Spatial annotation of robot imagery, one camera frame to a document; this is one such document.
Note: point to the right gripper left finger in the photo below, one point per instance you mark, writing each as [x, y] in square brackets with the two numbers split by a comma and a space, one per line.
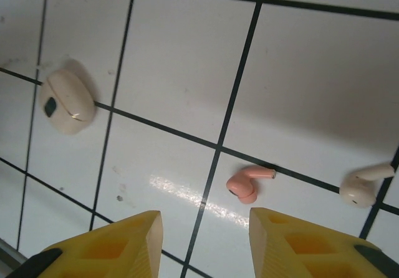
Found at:
[103, 253]

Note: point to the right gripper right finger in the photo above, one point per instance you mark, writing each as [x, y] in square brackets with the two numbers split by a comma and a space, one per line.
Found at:
[311, 253]

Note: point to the beige earbud charging case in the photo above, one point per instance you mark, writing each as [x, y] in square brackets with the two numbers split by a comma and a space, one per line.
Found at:
[70, 97]

